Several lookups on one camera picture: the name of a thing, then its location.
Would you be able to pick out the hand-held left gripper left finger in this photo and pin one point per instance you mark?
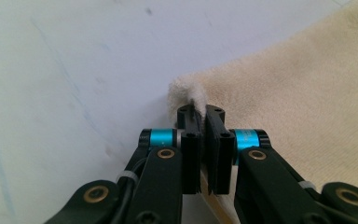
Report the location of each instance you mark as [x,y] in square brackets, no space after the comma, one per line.
[191,155]

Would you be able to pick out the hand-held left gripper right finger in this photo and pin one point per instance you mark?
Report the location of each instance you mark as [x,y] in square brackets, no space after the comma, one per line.
[219,155]

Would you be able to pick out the cream terry towel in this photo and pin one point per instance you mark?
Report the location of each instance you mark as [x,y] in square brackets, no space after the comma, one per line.
[292,93]

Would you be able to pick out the white grid mat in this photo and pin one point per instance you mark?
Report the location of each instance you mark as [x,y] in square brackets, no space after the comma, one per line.
[59,62]

